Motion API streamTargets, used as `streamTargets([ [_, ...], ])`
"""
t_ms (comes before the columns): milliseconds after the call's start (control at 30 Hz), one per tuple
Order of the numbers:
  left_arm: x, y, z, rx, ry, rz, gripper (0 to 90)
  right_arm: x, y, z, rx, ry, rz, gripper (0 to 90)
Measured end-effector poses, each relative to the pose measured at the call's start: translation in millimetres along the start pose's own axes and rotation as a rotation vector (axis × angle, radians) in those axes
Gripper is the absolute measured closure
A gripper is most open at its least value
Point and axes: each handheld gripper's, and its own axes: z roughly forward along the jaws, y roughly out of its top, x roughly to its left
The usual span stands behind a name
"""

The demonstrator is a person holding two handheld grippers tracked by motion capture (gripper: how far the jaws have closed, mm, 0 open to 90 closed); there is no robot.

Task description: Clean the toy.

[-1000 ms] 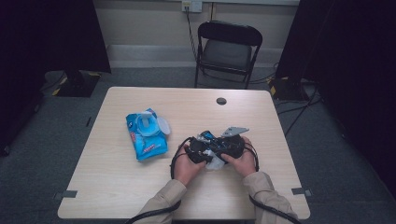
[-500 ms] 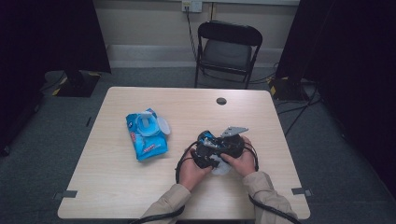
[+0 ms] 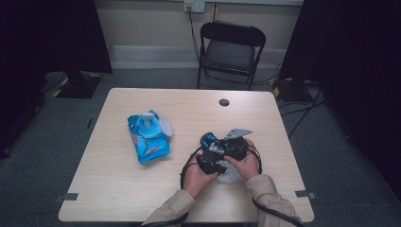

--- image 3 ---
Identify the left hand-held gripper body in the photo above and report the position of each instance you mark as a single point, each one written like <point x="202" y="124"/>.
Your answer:
<point x="211" y="159"/>

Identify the dark curtain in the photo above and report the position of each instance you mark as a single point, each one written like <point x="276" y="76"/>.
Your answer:
<point x="356" y="63"/>
<point x="47" y="38"/>

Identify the blue toy car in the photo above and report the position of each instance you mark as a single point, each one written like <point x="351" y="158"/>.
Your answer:
<point x="208" y="139"/>

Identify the white wet wipe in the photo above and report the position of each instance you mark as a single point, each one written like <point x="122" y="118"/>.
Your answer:
<point x="231" y="175"/>

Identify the white wall socket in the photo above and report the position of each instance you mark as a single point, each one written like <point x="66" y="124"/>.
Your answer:
<point x="194" y="5"/>

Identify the grey tape mark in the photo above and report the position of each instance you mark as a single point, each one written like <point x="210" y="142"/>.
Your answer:
<point x="67" y="197"/>
<point x="304" y="194"/>

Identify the black folding chair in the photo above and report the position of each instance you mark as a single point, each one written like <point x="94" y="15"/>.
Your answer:
<point x="231" y="55"/>

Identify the blue wet wipes packet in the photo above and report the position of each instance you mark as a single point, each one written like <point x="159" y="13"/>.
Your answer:
<point x="151" y="148"/>

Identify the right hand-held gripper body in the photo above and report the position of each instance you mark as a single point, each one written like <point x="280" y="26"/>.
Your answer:
<point x="236" y="148"/>

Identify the person's left hand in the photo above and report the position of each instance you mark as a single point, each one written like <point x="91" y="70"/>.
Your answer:
<point x="195" y="179"/>

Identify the black stand base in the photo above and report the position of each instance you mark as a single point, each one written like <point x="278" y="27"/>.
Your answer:
<point x="78" y="85"/>
<point x="290" y="90"/>

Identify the person's right hand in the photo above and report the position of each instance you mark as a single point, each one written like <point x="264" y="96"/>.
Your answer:
<point x="249" y="165"/>

